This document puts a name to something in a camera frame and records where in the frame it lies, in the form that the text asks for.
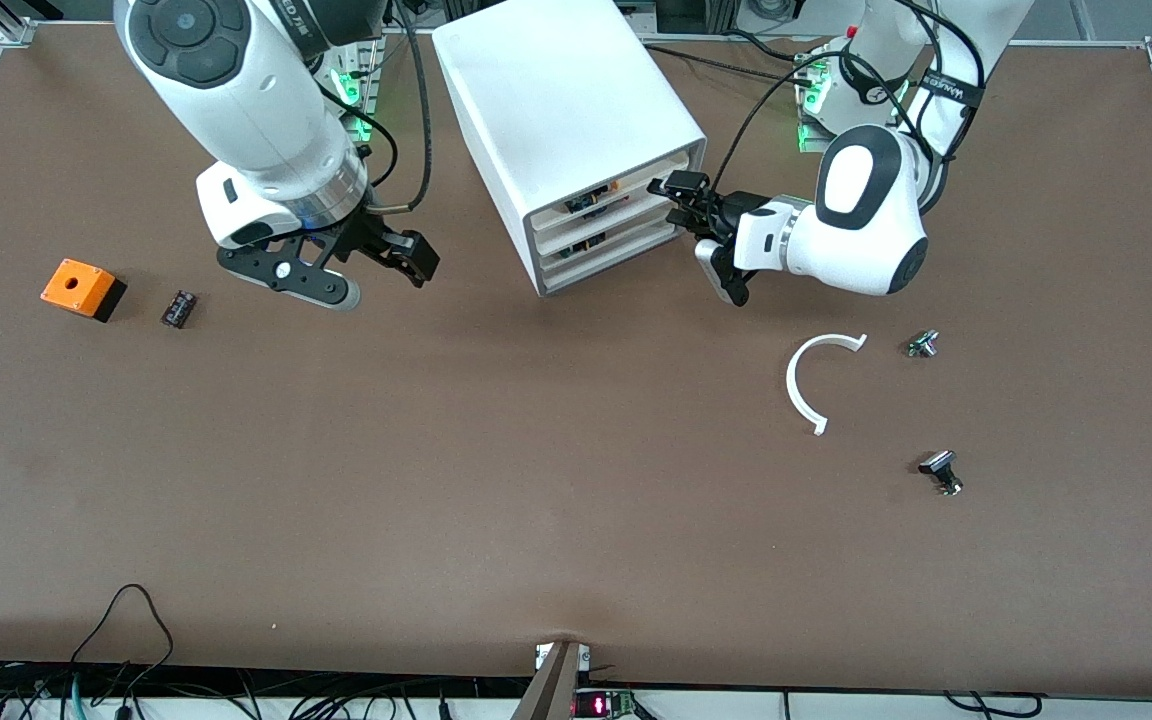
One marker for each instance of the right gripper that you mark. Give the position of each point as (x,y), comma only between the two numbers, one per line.
(368,233)

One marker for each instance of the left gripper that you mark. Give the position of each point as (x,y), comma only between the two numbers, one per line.
(722,213)

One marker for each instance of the white drawer holding orange button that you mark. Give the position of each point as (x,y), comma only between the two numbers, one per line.
(636,176)

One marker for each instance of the metal base plate left arm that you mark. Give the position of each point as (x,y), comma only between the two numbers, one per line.
(811,145)

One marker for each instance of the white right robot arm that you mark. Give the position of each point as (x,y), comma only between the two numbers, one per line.
(236,90)

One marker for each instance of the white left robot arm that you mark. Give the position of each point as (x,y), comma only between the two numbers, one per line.
(866,230)

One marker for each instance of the metal base plate right arm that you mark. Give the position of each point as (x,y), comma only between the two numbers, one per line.
(368,100)

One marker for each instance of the white drawer cabinet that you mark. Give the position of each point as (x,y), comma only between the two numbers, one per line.
(556,90)

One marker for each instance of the small green silver button part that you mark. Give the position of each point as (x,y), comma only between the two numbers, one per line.
(922,344)

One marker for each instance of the small black blue component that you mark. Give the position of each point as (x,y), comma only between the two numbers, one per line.
(591,243)

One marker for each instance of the white curved plastic arc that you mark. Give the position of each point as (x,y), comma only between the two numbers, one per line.
(791,382)

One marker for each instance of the small black terminal block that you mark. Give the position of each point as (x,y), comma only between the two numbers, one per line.
(179,308)

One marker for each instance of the orange box with black base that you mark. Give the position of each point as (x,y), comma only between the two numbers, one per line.
(76,285)

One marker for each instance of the black silver metal key part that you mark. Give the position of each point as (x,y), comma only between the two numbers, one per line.
(939,466)

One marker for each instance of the circuit board with red display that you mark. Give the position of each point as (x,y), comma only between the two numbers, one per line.
(601,705)

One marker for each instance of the black right camera bracket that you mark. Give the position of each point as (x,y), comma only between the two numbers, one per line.
(281,270)

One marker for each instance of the small white bracket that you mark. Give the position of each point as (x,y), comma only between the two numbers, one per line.
(541,655)

